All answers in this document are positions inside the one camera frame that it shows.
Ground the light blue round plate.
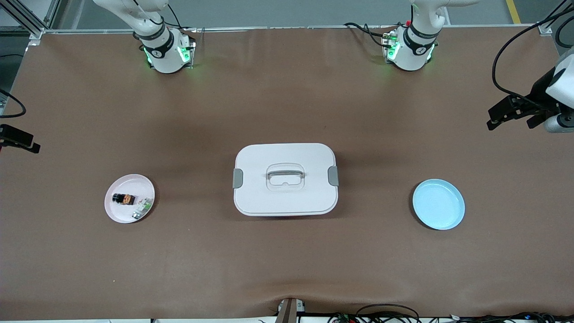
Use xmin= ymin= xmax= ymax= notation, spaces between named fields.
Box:
xmin=412 ymin=179 xmax=465 ymax=231

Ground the pink round plate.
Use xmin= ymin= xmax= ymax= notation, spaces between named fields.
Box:
xmin=104 ymin=174 xmax=156 ymax=224

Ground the storage box with white lid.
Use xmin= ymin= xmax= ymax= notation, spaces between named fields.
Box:
xmin=232 ymin=143 xmax=339 ymax=217

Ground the long black left arm cable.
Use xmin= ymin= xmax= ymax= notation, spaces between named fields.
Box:
xmin=492 ymin=4 xmax=574 ymax=113

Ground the short black cable loop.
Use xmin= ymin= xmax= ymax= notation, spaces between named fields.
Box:
xmin=554 ymin=26 xmax=574 ymax=49

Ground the aluminium frame profile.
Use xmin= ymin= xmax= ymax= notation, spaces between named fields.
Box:
xmin=537 ymin=0 xmax=574 ymax=35
xmin=0 ymin=0 xmax=61 ymax=39

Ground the green and white switch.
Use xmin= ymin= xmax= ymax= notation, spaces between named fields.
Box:
xmin=131 ymin=198 xmax=152 ymax=220

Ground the black left arm base cable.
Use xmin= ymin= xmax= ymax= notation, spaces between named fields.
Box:
xmin=344 ymin=22 xmax=395 ymax=49

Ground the black arm base cable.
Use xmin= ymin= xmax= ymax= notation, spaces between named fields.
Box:
xmin=344 ymin=22 xmax=395 ymax=49
xmin=166 ymin=4 xmax=198 ymax=34

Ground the black cable bundle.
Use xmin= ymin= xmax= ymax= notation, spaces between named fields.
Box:
xmin=327 ymin=304 xmax=422 ymax=323
xmin=448 ymin=311 xmax=574 ymax=323

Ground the black right arm base cable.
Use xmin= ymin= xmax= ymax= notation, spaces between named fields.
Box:
xmin=166 ymin=4 xmax=198 ymax=34

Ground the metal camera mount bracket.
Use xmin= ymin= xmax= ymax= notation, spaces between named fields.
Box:
xmin=276 ymin=297 xmax=306 ymax=323

